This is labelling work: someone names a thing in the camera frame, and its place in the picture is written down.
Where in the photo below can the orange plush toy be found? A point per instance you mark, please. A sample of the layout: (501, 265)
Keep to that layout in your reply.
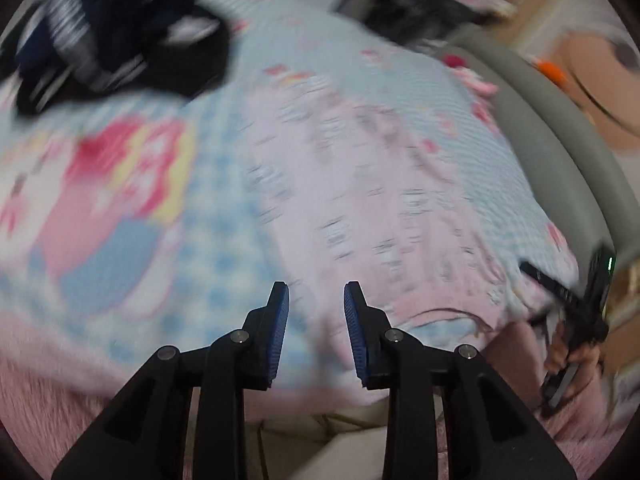
(550, 71)

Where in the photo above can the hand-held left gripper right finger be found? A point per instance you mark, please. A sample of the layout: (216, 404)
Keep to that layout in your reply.
(354, 331)

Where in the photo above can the pink printed pajama pants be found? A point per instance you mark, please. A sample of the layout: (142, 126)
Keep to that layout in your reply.
(350, 185)

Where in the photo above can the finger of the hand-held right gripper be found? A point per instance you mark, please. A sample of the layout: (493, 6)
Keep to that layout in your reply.
(545, 282)

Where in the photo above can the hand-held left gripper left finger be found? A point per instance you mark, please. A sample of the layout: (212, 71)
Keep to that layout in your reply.
(280, 331)

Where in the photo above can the grey padded bed frame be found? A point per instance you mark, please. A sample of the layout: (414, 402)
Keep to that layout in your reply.
(550, 150)

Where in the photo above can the white storage box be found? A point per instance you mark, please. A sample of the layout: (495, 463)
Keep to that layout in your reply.
(300, 440)

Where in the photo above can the blue checkered printed blanket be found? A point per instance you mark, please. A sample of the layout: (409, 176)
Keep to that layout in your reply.
(210, 200)

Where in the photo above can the black bag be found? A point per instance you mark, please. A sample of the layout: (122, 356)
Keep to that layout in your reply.
(410, 10)

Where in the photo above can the red and pink plush toy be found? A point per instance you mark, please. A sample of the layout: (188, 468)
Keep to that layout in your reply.
(457, 61)

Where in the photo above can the pile of dark striped clothes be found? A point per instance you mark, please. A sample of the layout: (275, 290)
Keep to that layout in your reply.
(125, 25)

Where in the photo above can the person's right hand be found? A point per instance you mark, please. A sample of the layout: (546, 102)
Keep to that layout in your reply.
(585, 360)

